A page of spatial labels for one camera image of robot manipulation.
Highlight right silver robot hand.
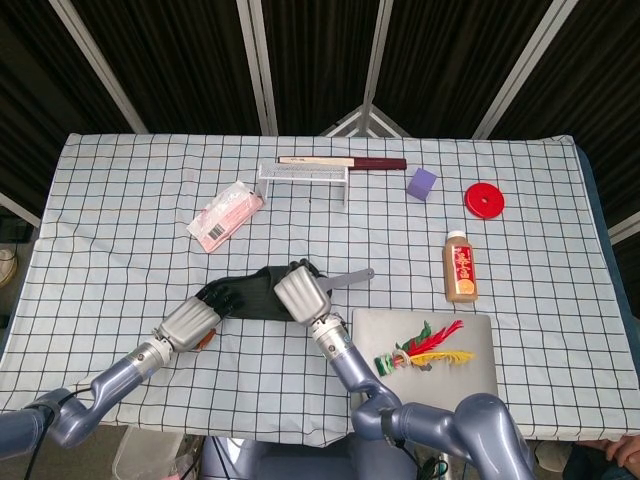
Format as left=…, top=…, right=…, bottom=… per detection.
left=273, top=258, right=334, bottom=326

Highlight red round disc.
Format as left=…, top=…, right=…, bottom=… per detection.
left=463, top=182, right=506, bottom=220

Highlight white partition frame post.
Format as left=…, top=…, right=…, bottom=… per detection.
left=48, top=0, right=148, bottom=134
left=360, top=0, right=397, bottom=109
left=607, top=212, right=640, bottom=246
left=0, top=192, right=42, bottom=229
left=237, top=0, right=279, bottom=136
left=471, top=0, right=574, bottom=140

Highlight clear plastic storage box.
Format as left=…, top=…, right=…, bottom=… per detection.
left=112, top=424, right=185, bottom=480

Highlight white wire mesh rack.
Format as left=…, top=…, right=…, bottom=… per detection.
left=256, top=163, right=350, bottom=207

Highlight white partition foot bracket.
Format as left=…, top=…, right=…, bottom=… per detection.
left=319, top=103, right=412, bottom=139

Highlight bystander person's hand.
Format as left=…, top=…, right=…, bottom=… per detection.
left=607, top=433, right=640, bottom=469

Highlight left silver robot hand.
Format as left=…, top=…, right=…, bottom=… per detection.
left=152, top=285, right=241, bottom=354

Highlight blue-grey robot torso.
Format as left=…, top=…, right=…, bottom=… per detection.
left=199, top=433, right=416, bottom=480

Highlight grey tool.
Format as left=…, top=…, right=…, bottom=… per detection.
left=322, top=268, right=376, bottom=292

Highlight purple foam cube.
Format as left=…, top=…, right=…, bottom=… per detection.
left=405, top=167, right=439, bottom=203

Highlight grey metal tray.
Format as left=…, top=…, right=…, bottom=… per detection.
left=351, top=307, right=500, bottom=407

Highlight colourful feather shuttlecock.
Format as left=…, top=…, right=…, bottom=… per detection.
left=374, top=319, right=476, bottom=377

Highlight black rubber slipper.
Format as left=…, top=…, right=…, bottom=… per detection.
left=197, top=265, right=331, bottom=324

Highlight brown juice bottle red label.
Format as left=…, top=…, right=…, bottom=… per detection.
left=442, top=230, right=479, bottom=304

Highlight pink packaged item with barcode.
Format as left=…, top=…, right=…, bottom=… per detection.
left=186, top=180, right=265, bottom=253

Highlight checked white tablecloth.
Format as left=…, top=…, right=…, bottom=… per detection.
left=0, top=131, right=639, bottom=449

